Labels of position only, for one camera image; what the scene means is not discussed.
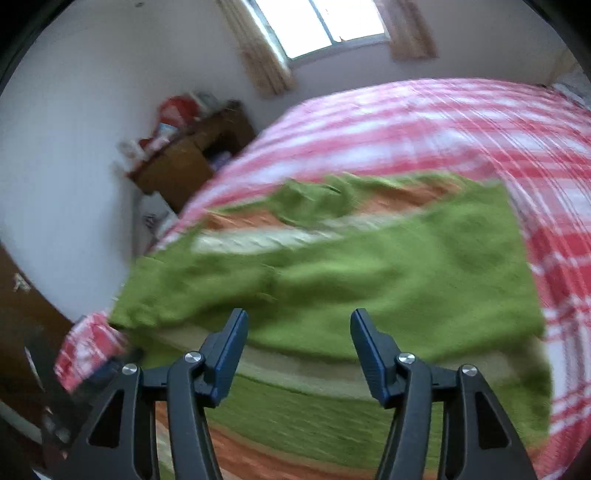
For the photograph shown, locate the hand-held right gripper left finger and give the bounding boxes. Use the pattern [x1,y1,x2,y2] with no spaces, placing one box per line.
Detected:
[55,308,250,480]

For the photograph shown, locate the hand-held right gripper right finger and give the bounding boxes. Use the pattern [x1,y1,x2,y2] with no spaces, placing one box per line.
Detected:
[349,308,539,480]

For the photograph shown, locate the green striped knit sweater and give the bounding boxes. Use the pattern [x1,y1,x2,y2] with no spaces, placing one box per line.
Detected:
[108,172,555,480]

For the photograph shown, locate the brown wooden desk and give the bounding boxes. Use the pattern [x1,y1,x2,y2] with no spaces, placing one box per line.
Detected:
[127,99,257,213]

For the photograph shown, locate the dark brown wooden furniture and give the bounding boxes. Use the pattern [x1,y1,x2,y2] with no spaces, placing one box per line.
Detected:
[0,244,75,462]

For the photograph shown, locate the red plaid bed sheet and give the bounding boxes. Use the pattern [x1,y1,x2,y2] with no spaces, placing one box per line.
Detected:
[53,78,591,480]

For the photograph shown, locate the beige curtain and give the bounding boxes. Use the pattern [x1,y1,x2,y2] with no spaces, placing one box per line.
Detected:
[217,0,296,97]
[376,0,439,61]

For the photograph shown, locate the window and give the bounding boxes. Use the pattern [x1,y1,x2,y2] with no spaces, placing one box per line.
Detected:
[252,0,386,60]

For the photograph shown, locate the grey patterned pillow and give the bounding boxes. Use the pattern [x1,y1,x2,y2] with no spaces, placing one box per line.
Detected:
[551,69,591,109]

